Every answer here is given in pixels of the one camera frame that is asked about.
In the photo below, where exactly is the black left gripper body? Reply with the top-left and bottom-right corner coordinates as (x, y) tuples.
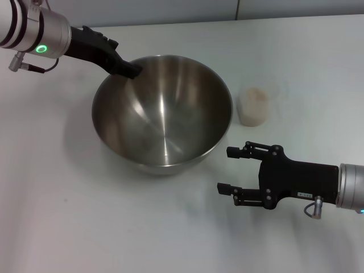
(67, 24), (126, 76)

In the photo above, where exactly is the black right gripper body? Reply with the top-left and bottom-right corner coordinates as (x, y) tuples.
(258, 144), (341, 210)

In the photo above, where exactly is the clear plastic measuring cup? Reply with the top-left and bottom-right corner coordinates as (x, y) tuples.
(237, 76), (289, 127)

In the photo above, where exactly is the white uncooked rice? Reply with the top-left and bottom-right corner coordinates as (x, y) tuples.
(238, 87), (270, 126)

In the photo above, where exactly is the stainless steel mixing bowl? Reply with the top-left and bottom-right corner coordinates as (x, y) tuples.
(91, 54), (234, 176)

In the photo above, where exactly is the white backdrop panel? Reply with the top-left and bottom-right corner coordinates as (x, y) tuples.
(235, 0), (364, 22)
(47, 0), (240, 30)

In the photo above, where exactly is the right gripper cable with connector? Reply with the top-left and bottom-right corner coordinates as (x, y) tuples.
(303, 195), (324, 220)

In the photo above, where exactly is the gripper cable with connector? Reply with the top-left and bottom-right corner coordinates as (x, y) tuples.
(7, 51), (61, 74)
(303, 195), (324, 220)

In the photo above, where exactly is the left gripper cable with connector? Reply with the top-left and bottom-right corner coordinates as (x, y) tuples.
(7, 51), (61, 74)

